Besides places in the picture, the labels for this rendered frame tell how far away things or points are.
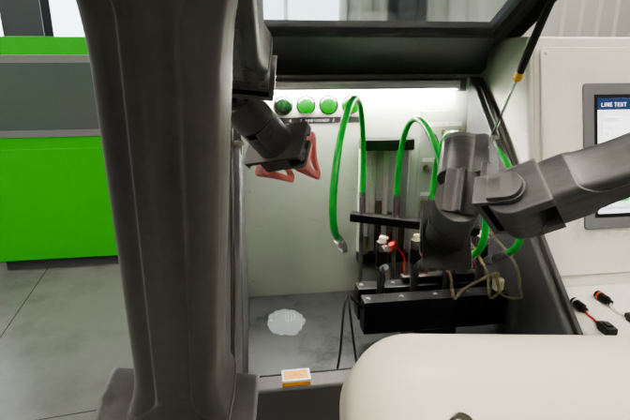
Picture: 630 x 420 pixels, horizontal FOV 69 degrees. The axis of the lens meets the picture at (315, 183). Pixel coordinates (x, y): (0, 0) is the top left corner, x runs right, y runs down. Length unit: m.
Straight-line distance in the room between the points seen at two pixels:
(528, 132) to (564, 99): 0.12
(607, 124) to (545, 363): 1.09
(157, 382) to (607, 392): 0.22
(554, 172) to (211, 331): 0.41
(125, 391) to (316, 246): 1.03
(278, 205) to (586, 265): 0.78
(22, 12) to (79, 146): 1.48
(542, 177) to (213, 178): 0.41
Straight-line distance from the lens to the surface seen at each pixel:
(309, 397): 0.89
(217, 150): 0.19
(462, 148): 0.61
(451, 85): 1.29
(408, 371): 0.21
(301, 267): 1.36
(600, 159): 0.56
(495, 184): 0.54
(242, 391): 0.34
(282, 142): 0.67
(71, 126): 3.53
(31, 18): 4.60
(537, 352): 0.23
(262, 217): 1.29
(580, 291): 1.26
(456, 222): 0.57
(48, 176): 3.66
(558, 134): 1.22
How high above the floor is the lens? 1.51
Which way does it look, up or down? 16 degrees down
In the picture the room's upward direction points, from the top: straight up
